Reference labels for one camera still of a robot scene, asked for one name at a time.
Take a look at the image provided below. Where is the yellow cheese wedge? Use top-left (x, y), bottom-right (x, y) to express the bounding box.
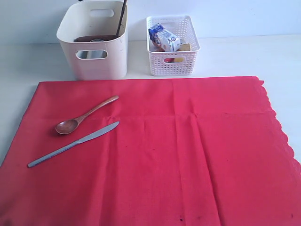
top-left (177, 43), bottom-right (190, 51)

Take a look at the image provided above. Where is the pale green ceramic bowl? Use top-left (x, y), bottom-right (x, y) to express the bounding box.
top-left (77, 50), bottom-right (107, 59)

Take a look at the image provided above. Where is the blue silver milk carton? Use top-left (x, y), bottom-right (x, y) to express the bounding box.
top-left (148, 23), bottom-right (181, 52)

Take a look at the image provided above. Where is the stainless steel cup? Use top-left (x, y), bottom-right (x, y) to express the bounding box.
top-left (90, 39), bottom-right (105, 42)

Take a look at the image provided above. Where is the metal table knife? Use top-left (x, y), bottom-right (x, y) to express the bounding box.
top-left (27, 121), bottom-right (120, 168)

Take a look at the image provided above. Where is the brown wooden plate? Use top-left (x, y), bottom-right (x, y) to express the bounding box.
top-left (74, 35), bottom-right (118, 42)

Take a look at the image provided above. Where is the fried chicken piece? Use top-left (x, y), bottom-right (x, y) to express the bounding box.
top-left (154, 48), bottom-right (165, 52)

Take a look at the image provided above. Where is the yellow lemon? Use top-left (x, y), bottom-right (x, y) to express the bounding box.
top-left (174, 57), bottom-right (184, 63)

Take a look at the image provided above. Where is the brown wooden spoon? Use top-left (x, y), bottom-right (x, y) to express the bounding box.
top-left (55, 95), bottom-right (119, 135)

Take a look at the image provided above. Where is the white perforated plastic basket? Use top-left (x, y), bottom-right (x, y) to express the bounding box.
top-left (146, 15), bottom-right (200, 76)

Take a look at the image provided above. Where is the red table cloth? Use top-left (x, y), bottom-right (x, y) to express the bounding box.
top-left (0, 77), bottom-right (301, 226)

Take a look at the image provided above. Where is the red grilled sausage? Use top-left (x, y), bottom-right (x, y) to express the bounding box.
top-left (164, 58), bottom-right (174, 63)

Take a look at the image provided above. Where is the cream plastic storage bin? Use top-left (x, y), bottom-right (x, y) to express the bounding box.
top-left (56, 0), bottom-right (128, 80)

